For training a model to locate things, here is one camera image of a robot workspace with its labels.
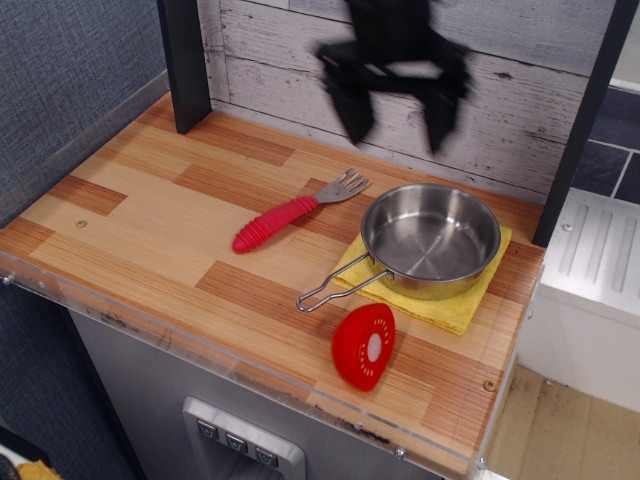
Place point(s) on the white ribbed cabinet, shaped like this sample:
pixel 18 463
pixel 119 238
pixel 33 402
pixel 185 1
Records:
pixel 582 328

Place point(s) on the right dark frame post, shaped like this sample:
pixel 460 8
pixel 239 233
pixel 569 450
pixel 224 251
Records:
pixel 609 52

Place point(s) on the small steel pot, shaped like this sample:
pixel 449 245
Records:
pixel 423 241

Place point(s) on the red handled fork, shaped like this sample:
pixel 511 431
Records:
pixel 265 226

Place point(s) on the yellow cloth napkin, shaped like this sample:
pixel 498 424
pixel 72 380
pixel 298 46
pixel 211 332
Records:
pixel 453 314

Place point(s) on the red plastic tomato half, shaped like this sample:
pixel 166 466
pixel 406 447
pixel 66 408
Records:
pixel 362 345

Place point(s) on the left dark frame post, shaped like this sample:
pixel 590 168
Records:
pixel 185 61

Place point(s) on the clear acrylic edge guard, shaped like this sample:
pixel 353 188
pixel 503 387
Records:
pixel 445 462

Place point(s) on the yellow object bottom left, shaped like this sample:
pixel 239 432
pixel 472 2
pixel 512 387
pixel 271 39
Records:
pixel 36 471

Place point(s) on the silver button panel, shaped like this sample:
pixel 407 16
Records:
pixel 228 447

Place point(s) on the grey toy cabinet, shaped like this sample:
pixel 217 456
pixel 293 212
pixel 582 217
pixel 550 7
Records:
pixel 147 382

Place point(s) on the dark frame post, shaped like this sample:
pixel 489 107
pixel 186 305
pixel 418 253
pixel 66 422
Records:
pixel 185 61
pixel 609 52

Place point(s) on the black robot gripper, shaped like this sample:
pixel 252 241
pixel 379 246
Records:
pixel 389 32

